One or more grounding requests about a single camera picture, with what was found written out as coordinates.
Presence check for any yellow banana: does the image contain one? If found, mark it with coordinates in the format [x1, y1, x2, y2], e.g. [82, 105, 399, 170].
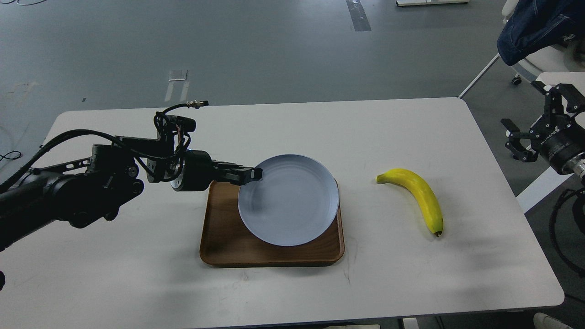
[375, 168, 444, 237]

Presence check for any brown wooden tray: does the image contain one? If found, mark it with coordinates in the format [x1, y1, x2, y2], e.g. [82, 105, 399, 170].
[199, 182, 346, 268]

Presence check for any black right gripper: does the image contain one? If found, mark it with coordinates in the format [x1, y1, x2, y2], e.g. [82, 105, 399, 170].
[500, 81, 585, 175]

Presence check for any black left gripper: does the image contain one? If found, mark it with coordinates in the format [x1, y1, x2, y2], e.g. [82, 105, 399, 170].
[170, 150, 263, 192]

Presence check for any blue denim jacket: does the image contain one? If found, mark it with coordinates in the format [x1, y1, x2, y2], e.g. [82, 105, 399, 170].
[496, 0, 585, 66]

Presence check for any white chair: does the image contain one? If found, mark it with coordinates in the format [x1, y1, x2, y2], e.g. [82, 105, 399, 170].
[458, 41, 585, 99]

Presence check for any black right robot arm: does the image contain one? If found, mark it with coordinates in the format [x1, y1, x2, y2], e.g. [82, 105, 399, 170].
[500, 81, 585, 183]

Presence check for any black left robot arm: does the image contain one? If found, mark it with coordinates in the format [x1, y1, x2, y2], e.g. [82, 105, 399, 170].
[0, 101, 263, 250]

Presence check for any light blue round plate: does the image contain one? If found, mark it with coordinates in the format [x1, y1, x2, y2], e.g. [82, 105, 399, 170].
[237, 154, 339, 247]

